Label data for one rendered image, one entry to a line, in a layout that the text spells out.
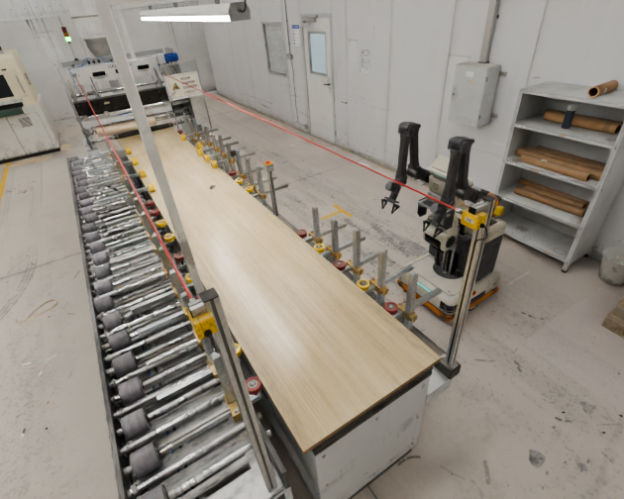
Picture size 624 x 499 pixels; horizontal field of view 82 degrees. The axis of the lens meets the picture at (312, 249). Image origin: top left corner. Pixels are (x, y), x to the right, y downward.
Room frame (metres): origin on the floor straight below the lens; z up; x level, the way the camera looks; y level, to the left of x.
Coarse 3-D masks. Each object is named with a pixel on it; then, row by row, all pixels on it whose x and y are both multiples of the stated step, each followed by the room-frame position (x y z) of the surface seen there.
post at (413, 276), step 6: (414, 276) 1.45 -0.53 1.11; (408, 282) 1.48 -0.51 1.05; (414, 282) 1.45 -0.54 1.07; (408, 288) 1.47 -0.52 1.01; (414, 288) 1.46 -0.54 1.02; (408, 294) 1.47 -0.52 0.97; (414, 294) 1.46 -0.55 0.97; (408, 300) 1.46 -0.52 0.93; (414, 300) 1.46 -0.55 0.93; (408, 306) 1.46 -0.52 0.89; (408, 312) 1.46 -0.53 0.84; (408, 324) 1.45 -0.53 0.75
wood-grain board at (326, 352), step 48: (192, 192) 3.23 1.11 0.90; (240, 192) 3.13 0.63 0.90; (192, 240) 2.36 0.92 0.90; (240, 240) 2.30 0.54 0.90; (288, 240) 2.24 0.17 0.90; (240, 288) 1.73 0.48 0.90; (288, 288) 1.69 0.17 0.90; (336, 288) 1.65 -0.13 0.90; (240, 336) 1.34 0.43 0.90; (288, 336) 1.31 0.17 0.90; (336, 336) 1.28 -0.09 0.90; (384, 336) 1.25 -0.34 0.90; (288, 384) 1.01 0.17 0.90; (336, 384) 0.99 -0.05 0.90; (384, 384) 0.97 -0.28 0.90; (336, 432) 0.78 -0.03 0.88
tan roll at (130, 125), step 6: (132, 120) 5.41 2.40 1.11; (150, 120) 5.46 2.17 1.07; (156, 120) 5.54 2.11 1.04; (108, 126) 5.22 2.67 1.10; (114, 126) 5.24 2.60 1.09; (120, 126) 5.26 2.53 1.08; (126, 126) 5.29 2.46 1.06; (132, 126) 5.33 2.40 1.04; (96, 132) 5.14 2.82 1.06; (102, 132) 5.14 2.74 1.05; (108, 132) 5.17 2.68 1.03; (114, 132) 5.21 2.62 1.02; (120, 132) 5.27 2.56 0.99
